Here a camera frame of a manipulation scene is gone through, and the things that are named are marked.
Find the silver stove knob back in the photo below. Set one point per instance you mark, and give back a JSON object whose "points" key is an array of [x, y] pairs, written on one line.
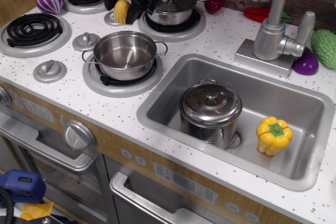
{"points": [[110, 20]]}

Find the front right burner under pan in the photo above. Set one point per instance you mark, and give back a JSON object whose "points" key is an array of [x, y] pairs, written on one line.
{"points": [[108, 87]]}

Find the silver small knob left edge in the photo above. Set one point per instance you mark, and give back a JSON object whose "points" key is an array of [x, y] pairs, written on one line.
{"points": [[4, 96]]}

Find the back right burner under saucepan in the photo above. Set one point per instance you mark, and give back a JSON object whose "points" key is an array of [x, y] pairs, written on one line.
{"points": [[189, 29]]}

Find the red toy chili pepper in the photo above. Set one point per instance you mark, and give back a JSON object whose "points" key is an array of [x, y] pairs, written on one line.
{"points": [[259, 14]]}

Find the silver stove knob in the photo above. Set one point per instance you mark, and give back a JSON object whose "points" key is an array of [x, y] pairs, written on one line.
{"points": [[49, 71], [110, 20], [84, 42]]}

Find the purple toy eggplant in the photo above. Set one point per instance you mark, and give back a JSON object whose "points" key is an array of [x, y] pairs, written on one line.
{"points": [[307, 64]]}

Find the yellow toy bell pepper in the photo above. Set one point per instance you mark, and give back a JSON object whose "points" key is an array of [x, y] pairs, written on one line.
{"points": [[274, 135]]}

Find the steel saucepan with lid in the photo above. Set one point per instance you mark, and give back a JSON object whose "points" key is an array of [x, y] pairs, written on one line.
{"points": [[172, 12]]}

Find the green toy bitter gourd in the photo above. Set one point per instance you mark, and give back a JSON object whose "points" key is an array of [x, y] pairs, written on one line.
{"points": [[323, 46]]}

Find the tall steel pot with lid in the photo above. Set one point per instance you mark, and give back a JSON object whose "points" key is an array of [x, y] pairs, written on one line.
{"points": [[209, 112]]}

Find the silver oven door handle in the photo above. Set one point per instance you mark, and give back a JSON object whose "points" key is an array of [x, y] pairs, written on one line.
{"points": [[26, 136]]}

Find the red toy apple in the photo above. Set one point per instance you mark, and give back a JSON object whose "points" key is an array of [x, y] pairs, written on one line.
{"points": [[213, 6]]}

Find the silver toy faucet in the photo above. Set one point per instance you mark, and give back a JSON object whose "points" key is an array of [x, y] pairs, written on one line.
{"points": [[272, 51]]}

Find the yellow tape piece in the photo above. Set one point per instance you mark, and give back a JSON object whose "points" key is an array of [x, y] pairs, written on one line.
{"points": [[31, 211]]}

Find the blue clamp tool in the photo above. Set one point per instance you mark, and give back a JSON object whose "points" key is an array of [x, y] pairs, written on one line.
{"points": [[23, 186]]}

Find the purple striped toy onion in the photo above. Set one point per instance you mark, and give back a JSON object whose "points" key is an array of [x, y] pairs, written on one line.
{"points": [[50, 6]]}

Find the silver stove knob middle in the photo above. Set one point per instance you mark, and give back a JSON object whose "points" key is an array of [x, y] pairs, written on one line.
{"points": [[84, 42]]}

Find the open steel pan with handles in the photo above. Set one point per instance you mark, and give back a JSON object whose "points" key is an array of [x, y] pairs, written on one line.
{"points": [[127, 55]]}

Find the silver dishwasher door handle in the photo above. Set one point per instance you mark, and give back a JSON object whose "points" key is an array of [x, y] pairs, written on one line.
{"points": [[145, 211]]}

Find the yellow toy corn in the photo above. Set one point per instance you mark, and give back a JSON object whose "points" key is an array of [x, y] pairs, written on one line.
{"points": [[121, 10]]}

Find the silver oven dial knob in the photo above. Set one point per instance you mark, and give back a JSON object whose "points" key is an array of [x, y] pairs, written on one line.
{"points": [[77, 136]]}

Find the front left black burner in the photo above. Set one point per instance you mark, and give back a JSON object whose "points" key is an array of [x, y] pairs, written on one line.
{"points": [[34, 35]]}

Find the silver stove knob front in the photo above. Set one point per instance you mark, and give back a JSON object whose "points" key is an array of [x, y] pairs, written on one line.
{"points": [[49, 71]]}

